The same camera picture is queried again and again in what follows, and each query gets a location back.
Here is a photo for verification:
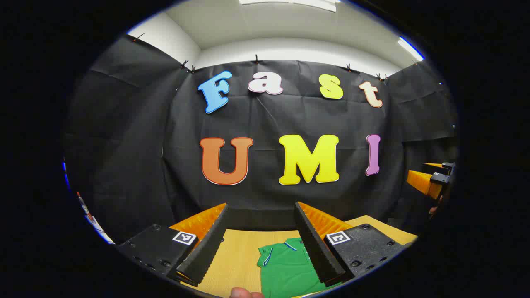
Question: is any green T-shirt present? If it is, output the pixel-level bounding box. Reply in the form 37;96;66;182
257;237;344;298

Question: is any ceiling light panel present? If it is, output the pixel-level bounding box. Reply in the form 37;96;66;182
397;37;425;62
239;0;337;12

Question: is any white and red object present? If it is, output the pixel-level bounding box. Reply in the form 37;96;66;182
76;192;115;245

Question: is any row of black cloth clips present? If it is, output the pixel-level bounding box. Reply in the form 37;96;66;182
132;33;390;82

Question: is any black backdrop cloth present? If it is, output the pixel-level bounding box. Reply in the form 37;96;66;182
62;35;460;245

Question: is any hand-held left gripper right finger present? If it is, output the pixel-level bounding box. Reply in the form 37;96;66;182
294;202;404;288

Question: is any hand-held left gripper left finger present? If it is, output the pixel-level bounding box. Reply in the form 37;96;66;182
116;203;231;287

